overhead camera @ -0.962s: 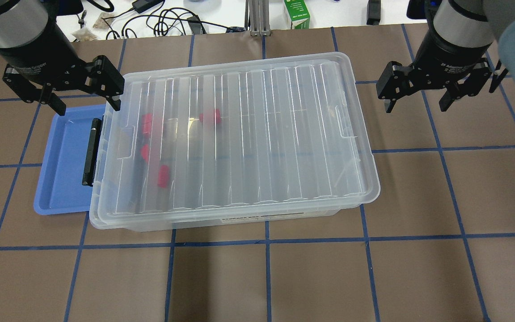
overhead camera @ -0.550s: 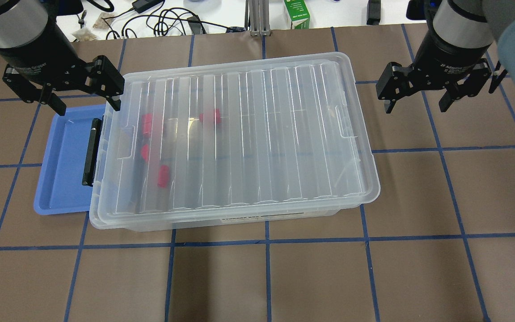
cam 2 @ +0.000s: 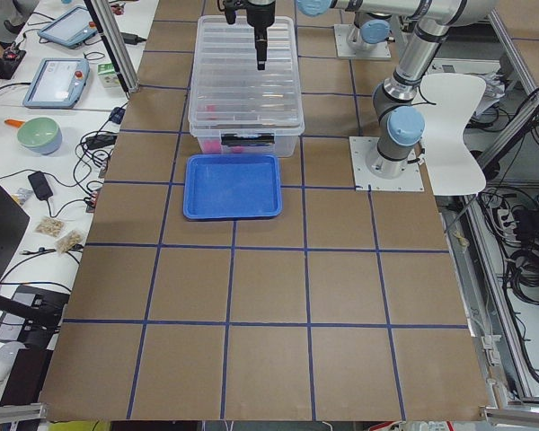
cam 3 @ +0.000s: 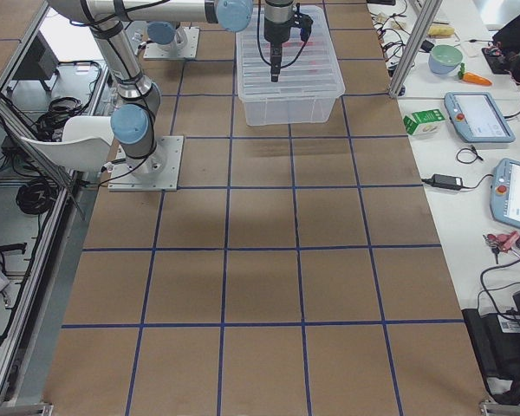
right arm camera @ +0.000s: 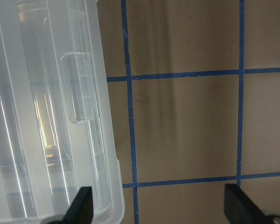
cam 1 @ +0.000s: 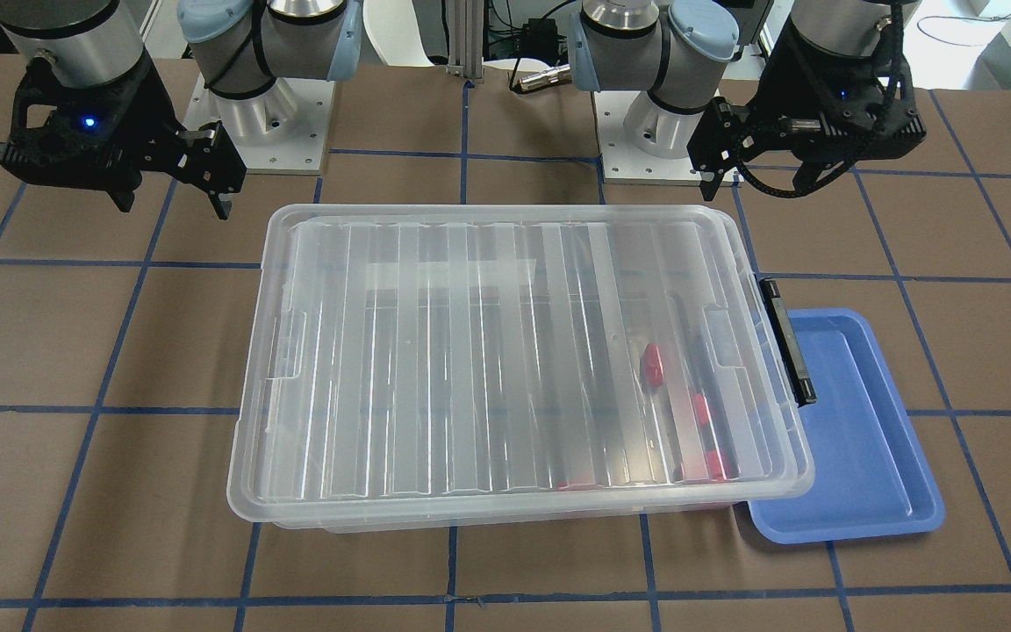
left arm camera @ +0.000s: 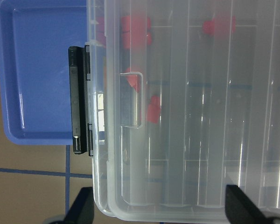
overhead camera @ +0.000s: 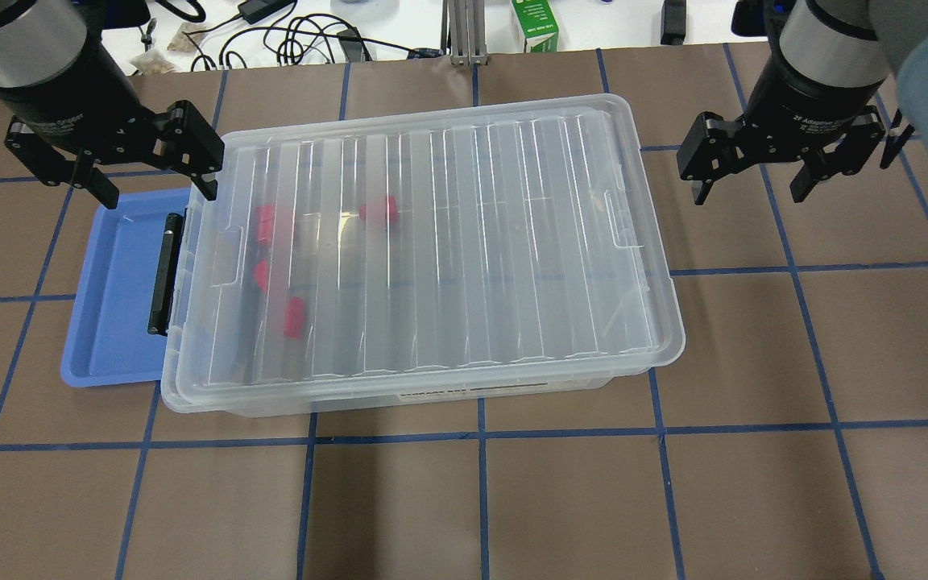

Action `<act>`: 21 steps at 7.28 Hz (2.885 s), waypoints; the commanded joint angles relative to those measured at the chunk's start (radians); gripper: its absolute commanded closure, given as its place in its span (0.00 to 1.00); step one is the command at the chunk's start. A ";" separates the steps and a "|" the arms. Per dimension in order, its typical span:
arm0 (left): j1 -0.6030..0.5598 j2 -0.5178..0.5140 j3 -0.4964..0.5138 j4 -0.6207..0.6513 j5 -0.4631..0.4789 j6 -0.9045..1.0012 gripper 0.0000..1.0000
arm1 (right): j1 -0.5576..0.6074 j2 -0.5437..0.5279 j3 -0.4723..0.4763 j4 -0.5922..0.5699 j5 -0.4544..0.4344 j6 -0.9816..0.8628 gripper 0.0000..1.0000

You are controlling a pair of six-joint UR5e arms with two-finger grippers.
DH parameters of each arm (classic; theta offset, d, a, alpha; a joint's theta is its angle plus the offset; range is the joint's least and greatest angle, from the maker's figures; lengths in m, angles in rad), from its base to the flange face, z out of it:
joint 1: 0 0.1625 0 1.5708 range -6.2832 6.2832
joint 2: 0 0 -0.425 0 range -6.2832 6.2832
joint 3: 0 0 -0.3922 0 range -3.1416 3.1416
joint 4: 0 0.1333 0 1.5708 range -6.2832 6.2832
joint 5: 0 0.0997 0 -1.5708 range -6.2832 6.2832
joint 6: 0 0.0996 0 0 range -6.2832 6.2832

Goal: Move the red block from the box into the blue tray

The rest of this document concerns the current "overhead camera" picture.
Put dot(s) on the red block tilted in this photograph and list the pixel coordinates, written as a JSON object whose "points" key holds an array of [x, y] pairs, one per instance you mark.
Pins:
{"points": [[261, 275]]}

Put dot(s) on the blue plastic tray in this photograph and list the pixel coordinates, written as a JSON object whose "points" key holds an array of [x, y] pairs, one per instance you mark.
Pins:
{"points": [[107, 342]]}

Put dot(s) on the clear plastic box lid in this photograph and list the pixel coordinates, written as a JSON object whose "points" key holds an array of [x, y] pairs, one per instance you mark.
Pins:
{"points": [[558, 145]]}

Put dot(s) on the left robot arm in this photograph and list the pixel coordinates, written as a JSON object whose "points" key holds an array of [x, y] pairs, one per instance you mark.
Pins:
{"points": [[43, 41]]}

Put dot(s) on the clear plastic storage box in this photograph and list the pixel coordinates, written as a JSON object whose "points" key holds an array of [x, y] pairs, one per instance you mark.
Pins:
{"points": [[464, 298]]}

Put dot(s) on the red double block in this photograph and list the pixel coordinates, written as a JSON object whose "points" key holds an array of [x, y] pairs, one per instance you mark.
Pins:
{"points": [[265, 218]]}

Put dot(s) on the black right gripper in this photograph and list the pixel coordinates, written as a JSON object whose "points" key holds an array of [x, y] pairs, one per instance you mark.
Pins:
{"points": [[814, 101]]}

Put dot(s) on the aluminium frame post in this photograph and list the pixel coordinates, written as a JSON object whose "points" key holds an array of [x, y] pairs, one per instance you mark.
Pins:
{"points": [[463, 32]]}

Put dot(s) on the green white carton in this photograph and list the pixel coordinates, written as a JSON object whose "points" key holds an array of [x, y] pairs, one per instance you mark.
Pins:
{"points": [[536, 26]]}

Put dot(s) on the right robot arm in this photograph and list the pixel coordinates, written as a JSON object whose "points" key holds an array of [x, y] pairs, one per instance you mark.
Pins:
{"points": [[842, 78]]}

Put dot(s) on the black box latch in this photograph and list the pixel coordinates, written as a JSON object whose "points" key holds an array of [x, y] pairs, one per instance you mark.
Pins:
{"points": [[165, 276]]}

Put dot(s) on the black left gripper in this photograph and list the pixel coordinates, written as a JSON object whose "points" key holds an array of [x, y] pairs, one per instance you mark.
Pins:
{"points": [[60, 95]]}

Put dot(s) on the black power adapter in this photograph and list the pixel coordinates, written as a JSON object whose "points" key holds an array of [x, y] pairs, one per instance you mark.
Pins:
{"points": [[255, 11]]}

